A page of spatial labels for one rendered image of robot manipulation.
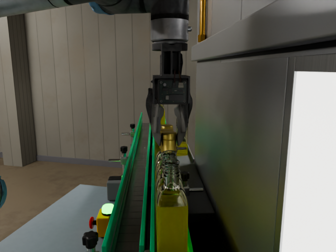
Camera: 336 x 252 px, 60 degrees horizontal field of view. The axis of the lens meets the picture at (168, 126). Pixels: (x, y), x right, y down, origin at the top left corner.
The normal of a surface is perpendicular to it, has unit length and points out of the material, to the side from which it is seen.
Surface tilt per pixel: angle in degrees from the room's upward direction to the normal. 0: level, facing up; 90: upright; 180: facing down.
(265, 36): 90
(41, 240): 0
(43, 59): 90
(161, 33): 90
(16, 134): 90
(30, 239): 0
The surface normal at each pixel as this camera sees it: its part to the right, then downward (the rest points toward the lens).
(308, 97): -1.00, 0.01
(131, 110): -0.24, 0.19
